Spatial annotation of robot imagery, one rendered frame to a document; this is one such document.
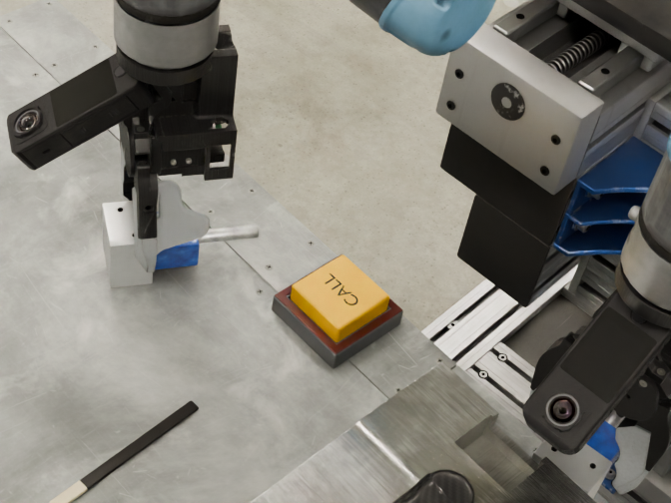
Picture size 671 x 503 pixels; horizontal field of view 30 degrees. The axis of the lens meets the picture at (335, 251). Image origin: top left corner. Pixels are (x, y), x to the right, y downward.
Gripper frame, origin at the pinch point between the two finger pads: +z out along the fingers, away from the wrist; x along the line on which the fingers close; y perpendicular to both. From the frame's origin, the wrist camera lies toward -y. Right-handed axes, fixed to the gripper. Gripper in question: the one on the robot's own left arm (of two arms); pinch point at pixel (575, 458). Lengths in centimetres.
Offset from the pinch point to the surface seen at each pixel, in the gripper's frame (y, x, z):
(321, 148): 87, 85, 85
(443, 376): -4.2, 10.6, -4.4
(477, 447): -5.7, 5.7, -1.7
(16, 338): -19.7, 40.9, 4.5
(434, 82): 119, 81, 85
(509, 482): -6.5, 2.2, -1.7
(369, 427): -11.7, 11.8, -4.4
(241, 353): -7.9, 26.8, 4.5
